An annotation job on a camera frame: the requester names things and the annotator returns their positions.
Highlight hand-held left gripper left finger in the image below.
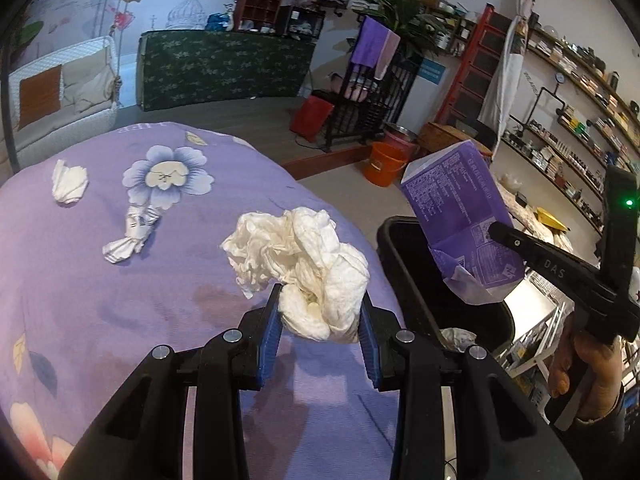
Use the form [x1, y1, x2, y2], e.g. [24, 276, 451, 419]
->
[59, 284, 283, 480]

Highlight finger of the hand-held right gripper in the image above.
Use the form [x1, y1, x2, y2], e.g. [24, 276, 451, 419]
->
[487, 221, 542, 267]

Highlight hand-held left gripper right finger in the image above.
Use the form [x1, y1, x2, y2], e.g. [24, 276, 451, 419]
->
[357, 292, 583, 480]

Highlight large white tissue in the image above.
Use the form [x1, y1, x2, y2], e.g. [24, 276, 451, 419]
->
[221, 207, 371, 345]

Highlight purple carton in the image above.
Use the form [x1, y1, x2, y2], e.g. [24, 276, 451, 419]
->
[400, 141, 526, 306]

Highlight black trash bin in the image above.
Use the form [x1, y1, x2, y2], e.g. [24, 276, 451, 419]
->
[376, 216, 516, 361]

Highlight person's right forearm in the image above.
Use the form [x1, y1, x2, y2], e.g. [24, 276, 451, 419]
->
[545, 385, 640, 480]

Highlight person's right hand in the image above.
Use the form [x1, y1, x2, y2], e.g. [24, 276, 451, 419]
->
[547, 305, 626, 423]

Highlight yellow dustpan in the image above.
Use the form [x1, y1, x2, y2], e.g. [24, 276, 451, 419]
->
[535, 206, 568, 231]

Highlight white tissue wad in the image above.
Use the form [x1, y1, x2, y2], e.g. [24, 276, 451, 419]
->
[440, 327, 478, 353]

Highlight white display rack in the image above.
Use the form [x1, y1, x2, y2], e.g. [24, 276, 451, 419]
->
[500, 270, 573, 406]

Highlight pink bucket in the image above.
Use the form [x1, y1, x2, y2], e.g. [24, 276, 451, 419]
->
[384, 130, 418, 158]

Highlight orange bucket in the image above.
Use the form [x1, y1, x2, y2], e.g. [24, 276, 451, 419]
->
[362, 142, 407, 188]

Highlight black pipe with gauge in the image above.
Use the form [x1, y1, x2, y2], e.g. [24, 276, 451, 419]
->
[537, 71, 571, 126]

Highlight metal basin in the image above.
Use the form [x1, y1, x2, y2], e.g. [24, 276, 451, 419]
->
[384, 122, 418, 142]

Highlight twisted white paper napkin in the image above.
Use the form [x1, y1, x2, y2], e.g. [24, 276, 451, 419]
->
[102, 203, 163, 264]

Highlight purple floral cloth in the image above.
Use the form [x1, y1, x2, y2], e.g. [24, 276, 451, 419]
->
[0, 121, 406, 480]

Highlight red ladder shelf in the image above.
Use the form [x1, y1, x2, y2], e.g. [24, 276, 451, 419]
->
[440, 5, 511, 128]

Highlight white hanging cloth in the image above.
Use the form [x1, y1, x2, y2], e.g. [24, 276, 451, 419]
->
[477, 0, 541, 146]

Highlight blue sign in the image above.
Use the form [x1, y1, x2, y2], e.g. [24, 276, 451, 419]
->
[417, 60, 446, 83]

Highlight black metal rack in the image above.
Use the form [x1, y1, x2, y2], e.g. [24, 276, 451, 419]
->
[325, 35, 426, 153]

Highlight red bag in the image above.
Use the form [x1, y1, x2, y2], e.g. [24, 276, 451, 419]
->
[291, 95, 335, 143]

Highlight pink towel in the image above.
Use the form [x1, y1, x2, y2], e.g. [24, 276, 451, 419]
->
[374, 30, 402, 81]

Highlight purple towel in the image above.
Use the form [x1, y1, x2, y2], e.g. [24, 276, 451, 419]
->
[350, 16, 393, 68]

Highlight small crumpled white tissue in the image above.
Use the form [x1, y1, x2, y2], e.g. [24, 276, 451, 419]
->
[51, 159, 89, 206]

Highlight green potted plant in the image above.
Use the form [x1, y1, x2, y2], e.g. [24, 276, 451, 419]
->
[355, 0, 451, 56]

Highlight green patterned covered table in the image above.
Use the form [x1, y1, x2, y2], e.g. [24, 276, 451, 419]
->
[137, 29, 316, 112]

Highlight white wicker swing chair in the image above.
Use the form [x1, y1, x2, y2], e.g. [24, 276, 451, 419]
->
[7, 35, 123, 158]

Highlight beige cushion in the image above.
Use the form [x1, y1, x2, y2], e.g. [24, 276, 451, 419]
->
[62, 52, 116, 111]

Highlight orange cushion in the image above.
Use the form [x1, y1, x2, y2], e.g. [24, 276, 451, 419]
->
[19, 65, 63, 131]

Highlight wooden wall shelving with goods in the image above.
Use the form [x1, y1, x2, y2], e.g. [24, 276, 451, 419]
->
[500, 15, 640, 236]

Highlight dark wall shelf with jars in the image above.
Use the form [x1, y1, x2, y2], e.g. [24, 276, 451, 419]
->
[425, 0, 478, 56]

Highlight black box frame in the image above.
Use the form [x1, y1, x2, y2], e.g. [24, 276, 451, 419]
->
[287, 5, 326, 41]

